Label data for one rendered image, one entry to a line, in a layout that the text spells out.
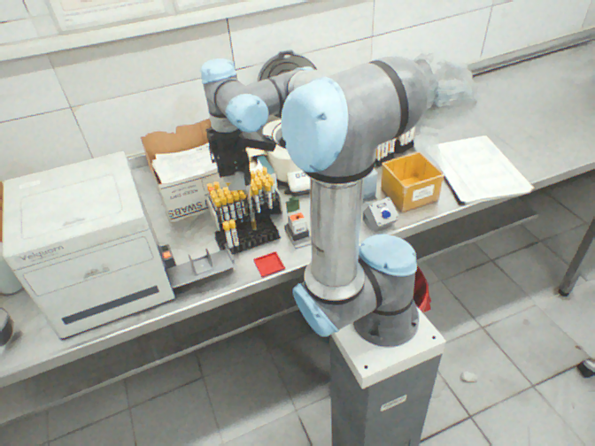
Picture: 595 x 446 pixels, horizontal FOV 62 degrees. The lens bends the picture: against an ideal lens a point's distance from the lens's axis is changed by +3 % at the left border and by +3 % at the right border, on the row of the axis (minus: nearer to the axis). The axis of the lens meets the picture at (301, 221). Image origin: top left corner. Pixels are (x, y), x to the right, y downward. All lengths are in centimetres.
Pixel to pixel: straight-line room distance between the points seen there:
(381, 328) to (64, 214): 73
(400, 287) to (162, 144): 99
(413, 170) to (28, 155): 120
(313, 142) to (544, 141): 133
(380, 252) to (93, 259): 62
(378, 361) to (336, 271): 31
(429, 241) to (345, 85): 167
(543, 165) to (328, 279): 106
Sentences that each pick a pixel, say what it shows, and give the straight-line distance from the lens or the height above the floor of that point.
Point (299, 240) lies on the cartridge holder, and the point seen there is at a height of 89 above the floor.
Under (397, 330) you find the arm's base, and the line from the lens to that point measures 110.
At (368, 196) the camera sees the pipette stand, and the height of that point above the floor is 89.
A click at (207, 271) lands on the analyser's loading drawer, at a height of 92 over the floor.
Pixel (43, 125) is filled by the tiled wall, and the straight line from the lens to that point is 170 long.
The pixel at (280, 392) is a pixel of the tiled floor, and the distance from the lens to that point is 211.
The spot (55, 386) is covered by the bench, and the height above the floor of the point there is 27.
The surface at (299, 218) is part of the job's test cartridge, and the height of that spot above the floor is 95.
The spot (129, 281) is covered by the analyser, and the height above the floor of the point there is 99.
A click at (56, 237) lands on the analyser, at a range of 113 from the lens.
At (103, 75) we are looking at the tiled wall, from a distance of 164.
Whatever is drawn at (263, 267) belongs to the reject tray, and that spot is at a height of 88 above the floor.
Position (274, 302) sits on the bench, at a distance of 202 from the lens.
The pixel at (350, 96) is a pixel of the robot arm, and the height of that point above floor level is 155.
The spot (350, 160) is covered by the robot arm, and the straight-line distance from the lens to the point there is 68.
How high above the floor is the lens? 187
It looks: 43 degrees down
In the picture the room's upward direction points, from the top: 4 degrees counter-clockwise
